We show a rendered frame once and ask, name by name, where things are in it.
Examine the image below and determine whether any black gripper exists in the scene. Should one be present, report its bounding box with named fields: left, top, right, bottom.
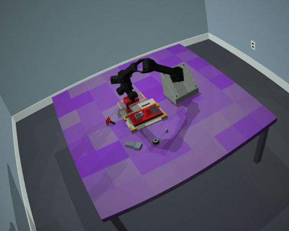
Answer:
left=120, top=82, right=138, bottom=102

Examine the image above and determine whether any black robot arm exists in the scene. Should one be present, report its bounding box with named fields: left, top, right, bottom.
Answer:
left=110, top=58, right=184, bottom=96

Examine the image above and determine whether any black toy car wheel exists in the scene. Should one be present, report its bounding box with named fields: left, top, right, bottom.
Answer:
left=152, top=138, right=160, bottom=145

